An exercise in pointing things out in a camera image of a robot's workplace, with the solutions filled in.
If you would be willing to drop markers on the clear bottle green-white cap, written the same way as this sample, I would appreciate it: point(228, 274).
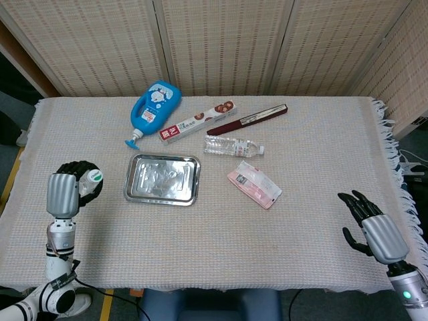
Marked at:
point(94, 176)

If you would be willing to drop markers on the long dark red box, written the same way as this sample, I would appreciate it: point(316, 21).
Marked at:
point(240, 121)

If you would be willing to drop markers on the bamboo folding screen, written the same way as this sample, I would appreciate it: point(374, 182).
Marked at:
point(217, 50)

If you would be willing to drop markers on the beige woven tablecloth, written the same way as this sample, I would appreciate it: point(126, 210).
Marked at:
point(217, 240)

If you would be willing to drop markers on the pink snack packet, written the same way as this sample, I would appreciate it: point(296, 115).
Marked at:
point(254, 185)

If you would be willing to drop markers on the white wrap box red label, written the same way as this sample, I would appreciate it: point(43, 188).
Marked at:
point(197, 123)

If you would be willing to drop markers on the blue pump lotion bottle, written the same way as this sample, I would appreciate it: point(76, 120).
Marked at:
point(150, 107)

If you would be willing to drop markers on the blue padded seat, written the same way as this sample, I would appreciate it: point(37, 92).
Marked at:
point(207, 304)

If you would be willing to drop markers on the white sneaker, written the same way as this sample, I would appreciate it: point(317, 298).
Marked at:
point(82, 302)
point(22, 137)

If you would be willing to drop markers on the right silver-black robot hand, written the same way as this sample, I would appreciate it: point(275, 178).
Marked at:
point(384, 237)

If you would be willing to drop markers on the rectangular metal tray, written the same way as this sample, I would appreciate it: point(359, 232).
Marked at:
point(160, 180)

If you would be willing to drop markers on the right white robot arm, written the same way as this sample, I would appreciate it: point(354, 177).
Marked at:
point(411, 291)

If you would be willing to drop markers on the left silver-black robot hand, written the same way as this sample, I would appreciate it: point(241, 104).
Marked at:
point(61, 194)

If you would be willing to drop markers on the clear bottle red-print label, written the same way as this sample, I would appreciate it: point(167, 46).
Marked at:
point(227, 146)

